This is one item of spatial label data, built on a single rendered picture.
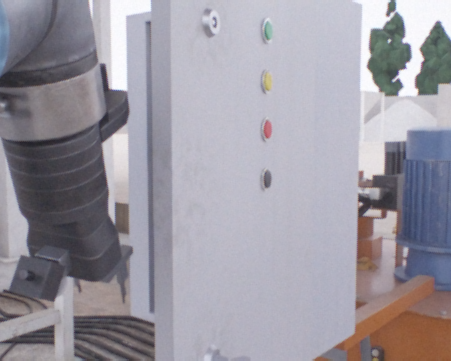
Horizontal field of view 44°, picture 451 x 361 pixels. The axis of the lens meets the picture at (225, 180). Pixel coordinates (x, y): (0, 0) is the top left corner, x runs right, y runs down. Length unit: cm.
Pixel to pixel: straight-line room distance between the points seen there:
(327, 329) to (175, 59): 63
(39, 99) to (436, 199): 127
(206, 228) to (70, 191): 16
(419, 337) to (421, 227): 32
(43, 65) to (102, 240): 17
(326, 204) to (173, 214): 48
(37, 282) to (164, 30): 23
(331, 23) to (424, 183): 72
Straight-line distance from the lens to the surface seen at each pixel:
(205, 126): 54
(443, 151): 154
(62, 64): 40
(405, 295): 137
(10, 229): 391
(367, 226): 185
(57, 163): 44
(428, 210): 157
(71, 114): 42
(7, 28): 29
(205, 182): 54
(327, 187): 94
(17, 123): 42
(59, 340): 262
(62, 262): 49
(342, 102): 98
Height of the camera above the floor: 104
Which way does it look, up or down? 6 degrees down
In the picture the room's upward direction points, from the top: straight up
